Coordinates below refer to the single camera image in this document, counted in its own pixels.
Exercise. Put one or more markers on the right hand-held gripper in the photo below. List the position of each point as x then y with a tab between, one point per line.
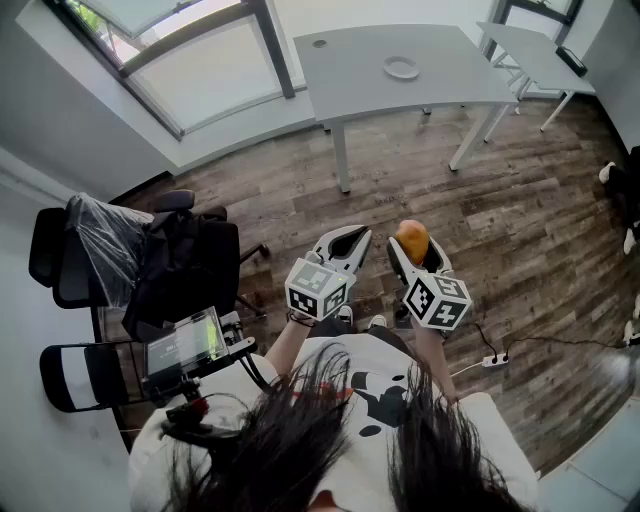
437	300

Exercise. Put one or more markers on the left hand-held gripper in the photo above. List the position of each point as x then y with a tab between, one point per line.
316	290

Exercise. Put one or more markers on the small white plate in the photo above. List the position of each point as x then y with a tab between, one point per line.
401	74

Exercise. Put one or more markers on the person's right forearm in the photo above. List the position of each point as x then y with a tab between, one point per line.
435	360

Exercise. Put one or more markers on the person's left forearm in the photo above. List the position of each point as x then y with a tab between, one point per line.
285	345

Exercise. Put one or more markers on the person's left white shoe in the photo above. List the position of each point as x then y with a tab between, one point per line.
345	314

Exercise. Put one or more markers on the person's white shoe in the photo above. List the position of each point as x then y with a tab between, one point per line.
377	322
345	314

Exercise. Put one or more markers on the person's right white shoe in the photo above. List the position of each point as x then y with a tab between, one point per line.
377	322

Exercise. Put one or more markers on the person's black trousers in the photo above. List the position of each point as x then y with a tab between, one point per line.
330	327

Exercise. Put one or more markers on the black wrist band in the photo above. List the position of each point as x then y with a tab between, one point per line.
300	318

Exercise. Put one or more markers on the white power strip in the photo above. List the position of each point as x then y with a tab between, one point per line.
496	360

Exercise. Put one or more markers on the black jacket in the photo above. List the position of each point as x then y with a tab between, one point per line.
185	260

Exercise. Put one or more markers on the white curved table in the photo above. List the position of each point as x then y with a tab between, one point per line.
360	75

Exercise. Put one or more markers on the white printed t-shirt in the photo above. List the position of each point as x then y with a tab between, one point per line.
370	440

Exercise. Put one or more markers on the dark-framed window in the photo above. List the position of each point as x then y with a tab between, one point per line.
200	75

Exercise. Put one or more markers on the white narrow table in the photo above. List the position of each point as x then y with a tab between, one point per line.
530	55

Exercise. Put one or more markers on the black box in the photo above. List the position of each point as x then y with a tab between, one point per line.
571	60

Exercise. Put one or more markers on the black plastic-wrapped office chair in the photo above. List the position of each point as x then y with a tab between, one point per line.
90	250

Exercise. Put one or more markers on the black and white folding chair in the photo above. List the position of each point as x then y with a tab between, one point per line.
70	375

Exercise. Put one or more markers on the black camera rig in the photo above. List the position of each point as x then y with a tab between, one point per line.
235	345

